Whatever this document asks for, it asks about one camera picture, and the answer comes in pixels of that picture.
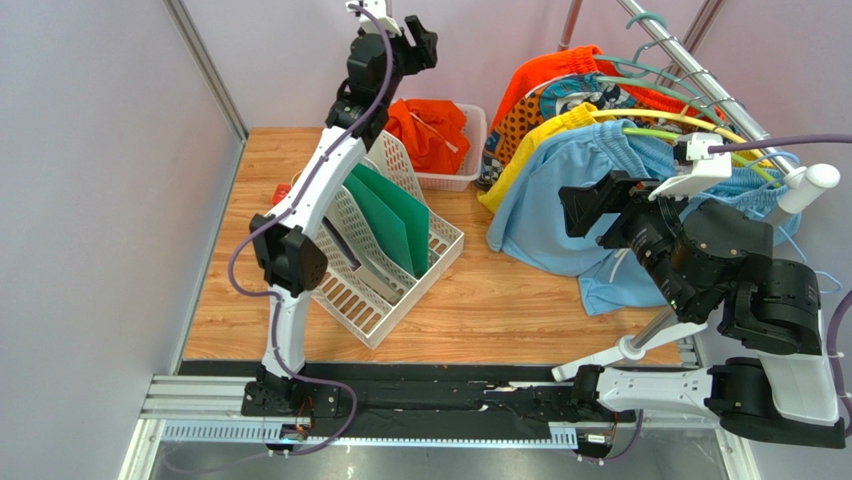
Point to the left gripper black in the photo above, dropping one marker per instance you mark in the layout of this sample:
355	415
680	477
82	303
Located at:
424	55

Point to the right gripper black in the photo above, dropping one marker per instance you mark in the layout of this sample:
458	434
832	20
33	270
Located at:
617	209

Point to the light blue shorts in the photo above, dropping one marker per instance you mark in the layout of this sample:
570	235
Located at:
532	222

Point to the orange shorts front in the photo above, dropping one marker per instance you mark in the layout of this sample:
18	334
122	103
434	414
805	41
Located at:
431	132

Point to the green hanger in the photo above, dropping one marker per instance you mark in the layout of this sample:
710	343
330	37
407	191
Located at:
739	159

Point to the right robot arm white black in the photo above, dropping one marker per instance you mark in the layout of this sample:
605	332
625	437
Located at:
712	257

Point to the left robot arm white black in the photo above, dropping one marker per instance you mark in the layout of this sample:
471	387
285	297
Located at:
283	239

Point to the yellow shorts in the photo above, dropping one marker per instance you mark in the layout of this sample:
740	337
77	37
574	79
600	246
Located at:
576	118

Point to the patterned blue orange shorts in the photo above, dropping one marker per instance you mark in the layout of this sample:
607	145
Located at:
545	102

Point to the teal hanger front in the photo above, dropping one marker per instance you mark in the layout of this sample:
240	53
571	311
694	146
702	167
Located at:
698	102

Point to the teal hanger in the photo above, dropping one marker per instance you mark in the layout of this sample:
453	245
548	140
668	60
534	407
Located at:
634	69
698	102

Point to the orange shorts back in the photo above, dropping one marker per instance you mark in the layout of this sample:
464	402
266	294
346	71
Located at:
546	68

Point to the teal hanger back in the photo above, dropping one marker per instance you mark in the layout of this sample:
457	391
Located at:
634	69

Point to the yellow hanger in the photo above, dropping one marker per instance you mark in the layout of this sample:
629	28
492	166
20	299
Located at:
738	141

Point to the white perforated basket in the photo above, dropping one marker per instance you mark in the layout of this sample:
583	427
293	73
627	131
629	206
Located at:
475	131

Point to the green folder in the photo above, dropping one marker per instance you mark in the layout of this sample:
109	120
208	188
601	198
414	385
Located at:
398	221

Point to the small red object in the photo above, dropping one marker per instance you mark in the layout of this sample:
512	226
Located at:
280	192

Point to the white file organizer rack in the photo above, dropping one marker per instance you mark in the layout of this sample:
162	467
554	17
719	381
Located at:
363	288

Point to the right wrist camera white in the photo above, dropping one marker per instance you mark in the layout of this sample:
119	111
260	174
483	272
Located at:
699	170

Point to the metal clothes rack rail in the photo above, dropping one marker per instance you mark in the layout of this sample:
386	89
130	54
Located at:
806	185

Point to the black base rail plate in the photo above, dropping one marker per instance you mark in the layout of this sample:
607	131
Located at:
336	389

